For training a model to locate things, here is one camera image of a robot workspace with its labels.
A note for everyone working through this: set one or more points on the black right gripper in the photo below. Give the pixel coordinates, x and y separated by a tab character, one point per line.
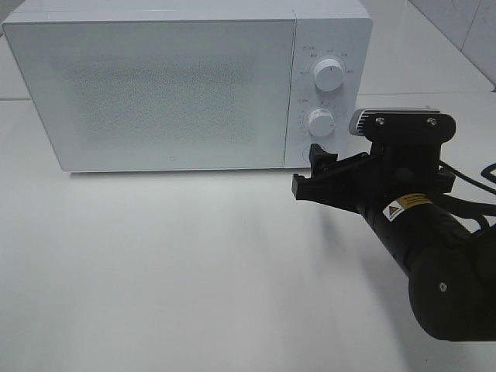
392	187

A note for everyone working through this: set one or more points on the white round door button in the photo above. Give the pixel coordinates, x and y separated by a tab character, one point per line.
305	154

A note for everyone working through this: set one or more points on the white microwave knob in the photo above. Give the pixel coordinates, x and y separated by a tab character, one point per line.
321	122
328	74

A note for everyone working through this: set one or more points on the white microwave door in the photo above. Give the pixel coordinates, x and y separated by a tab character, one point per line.
135	96

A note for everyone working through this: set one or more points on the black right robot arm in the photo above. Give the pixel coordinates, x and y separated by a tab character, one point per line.
444	245

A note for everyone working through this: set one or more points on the white microwave oven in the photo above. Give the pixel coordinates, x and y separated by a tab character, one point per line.
339	29

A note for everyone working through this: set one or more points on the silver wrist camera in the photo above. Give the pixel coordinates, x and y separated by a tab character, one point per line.
403	126

